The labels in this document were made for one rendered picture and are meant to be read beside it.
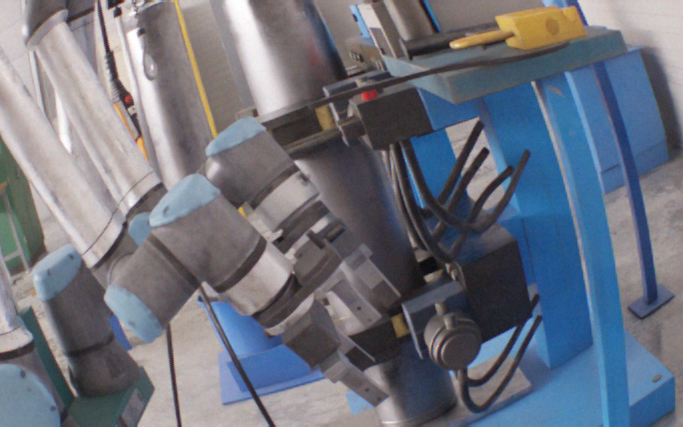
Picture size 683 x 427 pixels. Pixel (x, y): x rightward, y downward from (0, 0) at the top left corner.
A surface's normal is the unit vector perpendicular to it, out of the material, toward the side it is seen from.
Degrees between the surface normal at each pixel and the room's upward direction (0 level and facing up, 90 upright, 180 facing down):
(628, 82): 90
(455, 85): 90
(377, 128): 90
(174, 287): 102
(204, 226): 90
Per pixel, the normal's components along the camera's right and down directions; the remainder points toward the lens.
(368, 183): 0.56, -0.05
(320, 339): 0.12, 0.26
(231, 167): -0.44, 0.32
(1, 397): 0.33, 0.15
